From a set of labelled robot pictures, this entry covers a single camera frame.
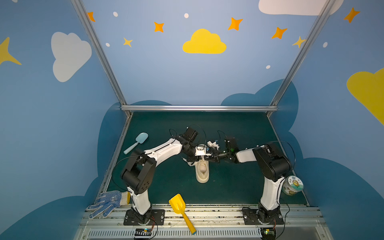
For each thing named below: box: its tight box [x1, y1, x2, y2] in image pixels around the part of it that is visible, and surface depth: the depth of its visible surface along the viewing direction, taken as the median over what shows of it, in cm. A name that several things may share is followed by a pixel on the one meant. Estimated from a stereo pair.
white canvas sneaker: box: [195, 160, 210, 184], surface depth 86 cm
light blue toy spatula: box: [123, 132, 149, 155], surface depth 107 cm
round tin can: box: [282, 175, 304, 196], surface depth 80 cm
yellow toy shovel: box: [169, 193, 197, 235], surface depth 80 cm
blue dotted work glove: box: [86, 190, 122, 219], surface depth 78 cm
